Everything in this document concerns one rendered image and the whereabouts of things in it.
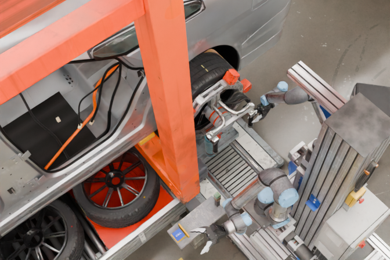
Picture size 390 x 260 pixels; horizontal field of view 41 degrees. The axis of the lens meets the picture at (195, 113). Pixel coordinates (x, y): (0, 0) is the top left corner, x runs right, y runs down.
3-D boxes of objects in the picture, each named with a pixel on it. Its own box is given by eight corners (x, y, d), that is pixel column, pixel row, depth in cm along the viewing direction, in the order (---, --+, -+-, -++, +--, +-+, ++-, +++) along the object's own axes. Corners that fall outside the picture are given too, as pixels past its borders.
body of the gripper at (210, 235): (210, 246, 299) (229, 238, 301) (209, 241, 292) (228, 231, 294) (205, 235, 303) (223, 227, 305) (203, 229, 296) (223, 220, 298)
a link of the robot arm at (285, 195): (278, 205, 336) (288, 171, 288) (290, 225, 329) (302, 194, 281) (262, 212, 334) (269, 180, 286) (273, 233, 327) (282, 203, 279)
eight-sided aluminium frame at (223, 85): (236, 105, 414) (238, 67, 367) (241, 111, 411) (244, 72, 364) (183, 144, 398) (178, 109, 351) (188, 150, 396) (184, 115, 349)
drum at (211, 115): (216, 107, 391) (216, 97, 379) (235, 125, 382) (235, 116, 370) (202, 117, 387) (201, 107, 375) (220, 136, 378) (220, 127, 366)
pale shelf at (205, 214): (212, 196, 393) (212, 195, 391) (226, 213, 386) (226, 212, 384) (167, 231, 381) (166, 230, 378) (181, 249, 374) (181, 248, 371)
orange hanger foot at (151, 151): (147, 130, 413) (141, 108, 383) (188, 176, 391) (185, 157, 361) (130, 142, 408) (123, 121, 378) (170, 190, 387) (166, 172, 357)
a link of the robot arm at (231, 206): (268, 158, 290) (216, 205, 316) (278, 174, 285) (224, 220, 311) (280, 158, 299) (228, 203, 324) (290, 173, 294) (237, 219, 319)
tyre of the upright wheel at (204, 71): (234, 49, 401) (178, 53, 351) (255, 68, 392) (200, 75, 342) (196, 111, 435) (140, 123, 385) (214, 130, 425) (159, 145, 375)
